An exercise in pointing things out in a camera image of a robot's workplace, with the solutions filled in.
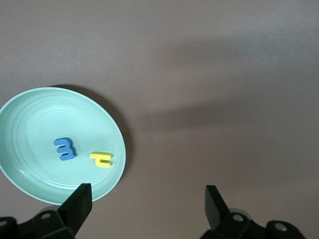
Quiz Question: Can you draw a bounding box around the blue lowercase letter m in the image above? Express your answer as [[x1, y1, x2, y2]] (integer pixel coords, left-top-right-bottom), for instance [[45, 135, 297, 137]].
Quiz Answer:
[[53, 137, 77, 161]]

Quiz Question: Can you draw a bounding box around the yellow lowercase letter h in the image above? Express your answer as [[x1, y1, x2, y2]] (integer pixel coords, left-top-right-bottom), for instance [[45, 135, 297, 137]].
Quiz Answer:
[[89, 151, 113, 168]]

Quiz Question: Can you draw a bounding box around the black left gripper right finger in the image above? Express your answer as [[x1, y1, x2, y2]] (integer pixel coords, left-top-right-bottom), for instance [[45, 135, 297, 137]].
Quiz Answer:
[[201, 185, 305, 239]]

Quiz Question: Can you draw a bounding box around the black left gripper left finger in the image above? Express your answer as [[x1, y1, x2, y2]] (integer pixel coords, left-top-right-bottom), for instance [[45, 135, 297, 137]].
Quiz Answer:
[[0, 183, 93, 239]]

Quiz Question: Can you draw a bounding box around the green plate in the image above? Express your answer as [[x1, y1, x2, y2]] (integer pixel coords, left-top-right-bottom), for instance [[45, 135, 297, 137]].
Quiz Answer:
[[0, 86, 127, 206]]

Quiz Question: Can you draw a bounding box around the brown table cover sheet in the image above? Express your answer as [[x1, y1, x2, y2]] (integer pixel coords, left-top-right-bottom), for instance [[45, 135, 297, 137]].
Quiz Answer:
[[0, 0, 319, 239]]

